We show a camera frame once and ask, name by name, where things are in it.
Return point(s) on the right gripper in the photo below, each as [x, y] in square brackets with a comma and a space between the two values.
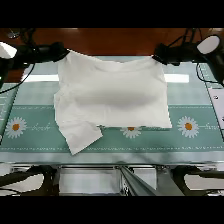
[166, 54]

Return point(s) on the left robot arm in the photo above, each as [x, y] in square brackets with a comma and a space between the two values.
[30, 53]

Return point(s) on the white T-shirt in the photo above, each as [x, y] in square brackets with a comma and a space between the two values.
[113, 96]

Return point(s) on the silver frame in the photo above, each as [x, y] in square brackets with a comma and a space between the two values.
[140, 186]

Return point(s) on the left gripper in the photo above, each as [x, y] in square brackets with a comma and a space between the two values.
[57, 51]

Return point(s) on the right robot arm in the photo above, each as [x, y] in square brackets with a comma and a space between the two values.
[191, 51]

